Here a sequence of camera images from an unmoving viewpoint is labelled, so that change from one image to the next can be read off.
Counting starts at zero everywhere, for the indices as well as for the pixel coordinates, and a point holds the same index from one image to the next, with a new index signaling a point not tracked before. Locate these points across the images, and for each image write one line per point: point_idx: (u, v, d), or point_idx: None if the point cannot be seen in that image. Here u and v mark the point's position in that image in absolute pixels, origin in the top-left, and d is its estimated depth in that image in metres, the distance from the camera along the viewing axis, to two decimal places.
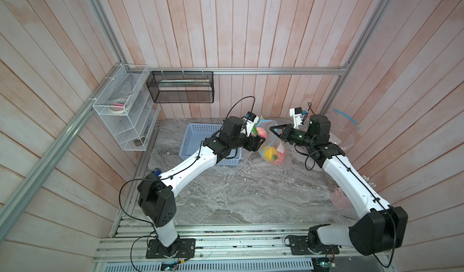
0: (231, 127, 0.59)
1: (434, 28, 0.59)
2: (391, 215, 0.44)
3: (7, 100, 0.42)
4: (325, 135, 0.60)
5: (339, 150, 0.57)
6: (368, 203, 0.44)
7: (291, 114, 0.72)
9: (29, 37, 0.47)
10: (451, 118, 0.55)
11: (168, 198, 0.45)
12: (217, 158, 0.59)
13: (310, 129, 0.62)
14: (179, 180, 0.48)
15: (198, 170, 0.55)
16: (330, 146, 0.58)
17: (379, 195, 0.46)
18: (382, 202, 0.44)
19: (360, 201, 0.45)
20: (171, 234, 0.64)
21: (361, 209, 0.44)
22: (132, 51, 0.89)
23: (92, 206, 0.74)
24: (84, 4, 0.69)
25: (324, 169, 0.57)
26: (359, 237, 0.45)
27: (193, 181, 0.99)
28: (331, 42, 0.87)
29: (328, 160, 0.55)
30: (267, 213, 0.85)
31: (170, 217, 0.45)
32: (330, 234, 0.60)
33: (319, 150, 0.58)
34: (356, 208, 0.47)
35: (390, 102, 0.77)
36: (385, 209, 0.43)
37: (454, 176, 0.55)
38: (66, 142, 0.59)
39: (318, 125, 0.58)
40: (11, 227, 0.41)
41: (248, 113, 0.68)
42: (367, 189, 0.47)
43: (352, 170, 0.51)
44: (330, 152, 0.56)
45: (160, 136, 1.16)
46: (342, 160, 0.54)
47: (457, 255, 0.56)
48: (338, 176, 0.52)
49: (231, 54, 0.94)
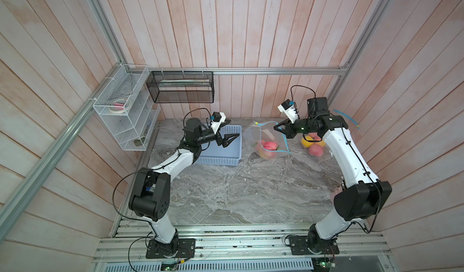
0: (191, 133, 0.67)
1: (434, 28, 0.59)
2: (377, 186, 0.47)
3: (7, 101, 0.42)
4: (324, 109, 0.62)
5: (344, 123, 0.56)
6: (358, 175, 0.47)
7: (281, 110, 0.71)
9: (29, 37, 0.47)
10: (451, 118, 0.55)
11: (166, 182, 0.49)
12: (193, 159, 0.68)
13: (309, 108, 0.65)
14: (170, 167, 0.54)
15: (182, 165, 0.62)
16: (335, 117, 0.57)
17: (370, 169, 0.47)
18: (371, 176, 0.46)
19: (351, 173, 0.48)
20: (170, 229, 0.65)
21: (350, 179, 0.48)
22: (132, 51, 0.89)
23: (92, 206, 0.74)
24: (83, 4, 0.69)
25: (324, 139, 0.58)
26: (342, 204, 0.49)
27: (193, 180, 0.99)
28: (331, 42, 0.88)
29: (330, 132, 0.55)
30: (268, 213, 0.85)
31: (167, 208, 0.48)
32: (327, 223, 0.62)
33: (322, 121, 0.57)
34: (345, 178, 0.50)
35: (390, 101, 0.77)
36: (373, 182, 0.46)
37: (454, 176, 0.55)
38: (66, 142, 0.59)
39: (314, 100, 0.63)
40: (10, 227, 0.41)
41: (212, 115, 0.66)
42: (360, 162, 0.49)
43: (351, 143, 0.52)
44: (335, 122, 0.56)
45: (160, 136, 1.16)
46: (344, 133, 0.54)
47: (458, 255, 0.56)
48: (335, 148, 0.53)
49: (231, 54, 0.94)
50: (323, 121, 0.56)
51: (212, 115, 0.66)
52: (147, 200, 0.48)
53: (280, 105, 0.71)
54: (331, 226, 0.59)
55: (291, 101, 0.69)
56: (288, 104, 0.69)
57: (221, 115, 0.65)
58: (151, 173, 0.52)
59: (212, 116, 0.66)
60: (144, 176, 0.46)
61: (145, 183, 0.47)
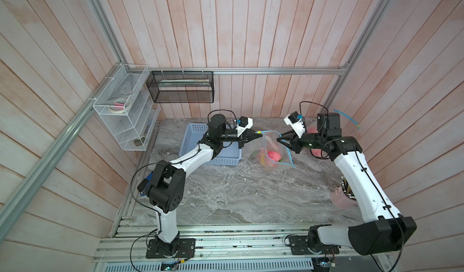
0: (215, 129, 0.66)
1: (434, 28, 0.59)
2: (397, 221, 0.42)
3: (7, 100, 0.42)
4: (336, 128, 0.57)
5: (357, 144, 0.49)
6: (377, 209, 0.42)
7: (287, 123, 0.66)
9: (29, 37, 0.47)
10: (451, 118, 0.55)
11: (181, 178, 0.50)
12: (212, 155, 0.68)
13: (319, 125, 0.60)
14: (188, 163, 0.55)
15: (200, 161, 0.63)
16: (347, 139, 0.53)
17: (390, 202, 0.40)
18: (392, 210, 0.42)
19: (368, 205, 0.43)
20: (173, 229, 0.65)
21: (368, 213, 0.43)
22: (132, 51, 0.89)
23: (92, 206, 0.74)
24: (84, 4, 0.69)
25: (334, 162, 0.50)
26: (358, 237, 0.45)
27: (193, 180, 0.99)
28: (331, 42, 0.87)
29: (342, 155, 0.50)
30: (267, 213, 0.85)
31: (179, 202, 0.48)
32: (330, 235, 0.60)
33: (332, 142, 0.53)
34: (361, 211, 0.45)
35: (390, 101, 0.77)
36: (395, 218, 0.41)
37: (454, 176, 0.55)
38: (66, 142, 0.59)
39: (325, 118, 0.57)
40: (10, 228, 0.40)
41: (238, 119, 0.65)
42: (379, 193, 0.44)
43: (367, 170, 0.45)
44: (347, 145, 0.52)
45: (160, 136, 1.16)
46: (359, 158, 0.49)
47: (458, 255, 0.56)
48: (348, 174, 0.49)
49: (231, 54, 0.94)
50: (334, 144, 0.52)
51: (240, 119, 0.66)
52: (161, 192, 0.51)
53: (286, 116, 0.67)
54: (335, 239, 0.58)
55: (299, 115, 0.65)
56: (296, 117, 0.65)
57: (248, 120, 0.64)
58: (168, 165, 0.54)
59: (239, 121, 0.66)
60: (162, 167, 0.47)
61: (162, 174, 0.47)
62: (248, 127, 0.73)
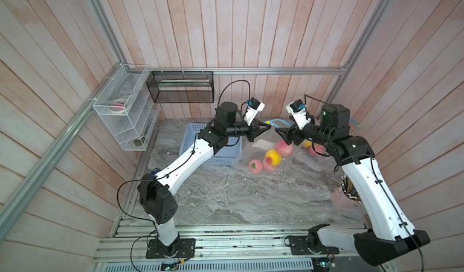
0: (223, 116, 0.55)
1: (434, 28, 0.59)
2: (413, 237, 0.40)
3: (7, 101, 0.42)
4: (345, 126, 0.49)
5: (368, 148, 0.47)
6: (394, 228, 0.39)
7: (290, 112, 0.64)
9: (29, 37, 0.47)
10: (451, 118, 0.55)
11: (165, 197, 0.45)
12: (213, 149, 0.57)
13: (324, 121, 0.50)
14: (176, 178, 0.48)
15: (195, 164, 0.53)
16: (356, 141, 0.46)
17: (405, 217, 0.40)
18: (408, 227, 0.39)
19: (383, 222, 0.40)
20: (172, 233, 0.64)
21: (382, 229, 0.40)
22: (132, 51, 0.89)
23: (92, 206, 0.74)
24: (84, 4, 0.69)
25: (344, 170, 0.47)
26: (367, 248, 0.44)
27: (193, 181, 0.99)
28: (331, 42, 0.87)
29: (354, 165, 0.44)
30: (268, 213, 0.85)
31: (173, 215, 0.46)
32: (331, 237, 0.60)
33: (343, 149, 0.45)
34: (373, 223, 0.42)
35: (390, 101, 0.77)
36: (411, 236, 0.41)
37: (454, 176, 0.55)
38: (66, 142, 0.59)
39: (336, 117, 0.47)
40: (10, 228, 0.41)
41: (250, 101, 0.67)
42: (394, 208, 0.40)
43: (382, 183, 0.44)
44: (359, 151, 0.45)
45: (161, 136, 1.16)
46: (372, 167, 0.44)
47: (458, 255, 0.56)
48: (361, 187, 0.44)
49: (231, 54, 0.94)
50: (344, 148, 0.45)
51: (252, 102, 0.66)
52: (151, 207, 0.48)
53: (289, 104, 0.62)
54: (337, 240, 0.57)
55: (302, 105, 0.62)
56: (298, 107, 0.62)
57: (259, 103, 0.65)
58: (154, 181, 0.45)
59: (251, 103, 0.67)
60: (146, 185, 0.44)
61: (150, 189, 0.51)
62: (260, 110, 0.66)
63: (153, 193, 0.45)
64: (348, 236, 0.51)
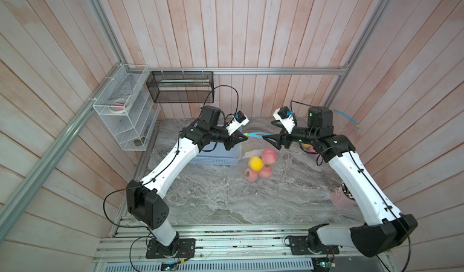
0: (209, 113, 0.59)
1: (434, 28, 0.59)
2: (400, 220, 0.42)
3: (7, 100, 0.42)
4: (329, 126, 0.54)
5: (350, 144, 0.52)
6: (380, 212, 0.41)
7: (278, 118, 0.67)
9: (29, 37, 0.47)
10: (451, 118, 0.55)
11: (155, 202, 0.44)
12: (198, 147, 0.56)
13: (312, 122, 0.56)
14: (162, 180, 0.46)
15: (182, 164, 0.53)
16: (338, 138, 0.51)
17: (390, 202, 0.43)
18: (393, 210, 0.41)
19: (370, 208, 0.42)
20: (170, 233, 0.64)
21: (370, 216, 0.42)
22: (132, 51, 0.89)
23: (92, 206, 0.74)
24: (83, 4, 0.69)
25: (330, 165, 0.52)
26: (362, 240, 0.45)
27: (193, 180, 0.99)
28: (331, 42, 0.87)
29: (338, 158, 0.48)
30: (267, 213, 0.85)
31: (164, 217, 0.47)
32: (330, 235, 0.60)
33: (327, 145, 0.50)
34: (362, 213, 0.45)
35: (390, 101, 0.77)
36: (397, 218, 0.43)
37: (454, 176, 0.55)
38: (66, 142, 0.59)
39: (320, 116, 0.53)
40: (10, 227, 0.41)
41: (236, 113, 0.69)
42: (378, 194, 0.43)
43: (364, 171, 0.47)
44: (340, 145, 0.50)
45: (160, 136, 1.16)
46: (353, 158, 0.48)
47: (457, 255, 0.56)
48: (347, 177, 0.47)
49: (231, 54, 0.94)
50: (328, 145, 0.50)
51: (237, 113, 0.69)
52: (142, 213, 0.47)
53: (276, 112, 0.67)
54: (336, 237, 0.57)
55: (289, 112, 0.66)
56: (286, 113, 0.66)
57: (244, 118, 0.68)
58: (141, 187, 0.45)
59: (236, 115, 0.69)
60: (133, 193, 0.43)
61: (138, 195, 0.50)
62: (244, 124, 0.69)
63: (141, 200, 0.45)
64: (344, 233, 0.53)
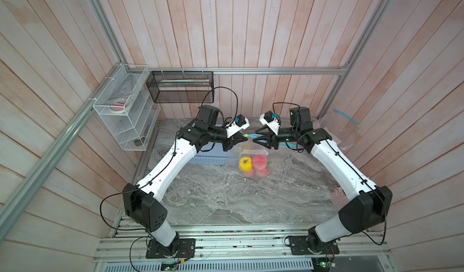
0: (206, 113, 0.57)
1: (434, 28, 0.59)
2: (376, 193, 0.46)
3: (7, 100, 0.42)
4: (309, 121, 0.62)
5: (327, 134, 0.57)
6: (356, 185, 0.45)
7: (264, 123, 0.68)
9: (29, 37, 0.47)
10: (451, 118, 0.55)
11: (151, 205, 0.43)
12: (196, 148, 0.55)
13: (293, 120, 0.64)
14: (159, 182, 0.45)
15: (179, 164, 0.51)
16: (316, 130, 0.58)
17: (365, 177, 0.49)
18: (368, 183, 0.46)
19: (348, 184, 0.47)
20: (170, 234, 0.64)
21: (350, 191, 0.46)
22: (132, 51, 0.89)
23: (92, 206, 0.74)
24: (84, 4, 0.69)
25: (312, 153, 0.58)
26: (348, 218, 0.47)
27: (193, 180, 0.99)
28: (331, 42, 0.87)
29: (316, 145, 0.55)
30: (267, 213, 0.85)
31: (162, 220, 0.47)
32: (327, 229, 0.61)
33: (306, 137, 0.58)
34: (345, 190, 0.48)
35: (390, 101, 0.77)
36: (373, 190, 0.46)
37: (454, 176, 0.55)
38: (66, 142, 0.59)
39: (298, 113, 0.61)
40: (10, 227, 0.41)
41: (237, 118, 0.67)
42: (354, 171, 0.48)
43: (340, 153, 0.52)
44: (318, 136, 0.57)
45: (160, 136, 1.16)
46: (330, 145, 0.54)
47: (458, 255, 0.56)
48: (327, 161, 0.53)
49: (231, 54, 0.94)
50: (308, 136, 0.57)
51: (237, 118, 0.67)
52: (139, 214, 0.44)
53: (262, 116, 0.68)
54: (334, 233, 0.58)
55: (273, 114, 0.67)
56: (271, 116, 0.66)
57: (244, 122, 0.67)
58: (137, 190, 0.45)
59: (236, 119, 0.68)
60: (129, 196, 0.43)
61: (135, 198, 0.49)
62: (244, 127, 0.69)
63: (139, 202, 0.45)
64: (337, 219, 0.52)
